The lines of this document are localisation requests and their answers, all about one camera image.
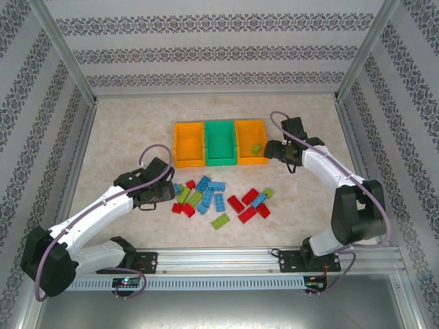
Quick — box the left circuit board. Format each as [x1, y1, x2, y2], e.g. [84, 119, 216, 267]
[112, 278, 142, 289]

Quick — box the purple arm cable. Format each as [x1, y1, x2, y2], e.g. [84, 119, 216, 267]
[36, 144, 174, 302]
[270, 110, 392, 295]

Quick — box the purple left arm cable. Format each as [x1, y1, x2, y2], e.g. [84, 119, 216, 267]
[36, 144, 174, 302]

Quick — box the orange plastic bin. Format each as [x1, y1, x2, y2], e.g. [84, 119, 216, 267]
[174, 121, 206, 169]
[235, 119, 270, 166]

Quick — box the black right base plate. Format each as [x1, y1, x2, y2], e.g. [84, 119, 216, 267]
[279, 249, 342, 274]

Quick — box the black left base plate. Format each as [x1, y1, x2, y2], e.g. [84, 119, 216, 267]
[132, 252, 159, 274]

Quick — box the green plastic bin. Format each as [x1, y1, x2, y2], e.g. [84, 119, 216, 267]
[204, 119, 238, 167]

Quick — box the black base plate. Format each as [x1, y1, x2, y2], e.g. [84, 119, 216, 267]
[132, 252, 159, 274]
[279, 249, 342, 274]

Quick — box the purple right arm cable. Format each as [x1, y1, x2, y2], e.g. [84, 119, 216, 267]
[270, 110, 392, 295]

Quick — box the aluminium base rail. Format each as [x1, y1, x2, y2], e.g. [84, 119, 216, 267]
[78, 246, 402, 276]

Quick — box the aluminium frame side rail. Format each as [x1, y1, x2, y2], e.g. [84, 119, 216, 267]
[13, 102, 99, 329]
[335, 99, 428, 329]

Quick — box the slotted grey cable duct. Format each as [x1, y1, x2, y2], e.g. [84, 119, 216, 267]
[67, 276, 306, 291]

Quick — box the aluminium frame post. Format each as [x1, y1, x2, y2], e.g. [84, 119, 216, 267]
[29, 0, 100, 106]
[332, 0, 402, 103]

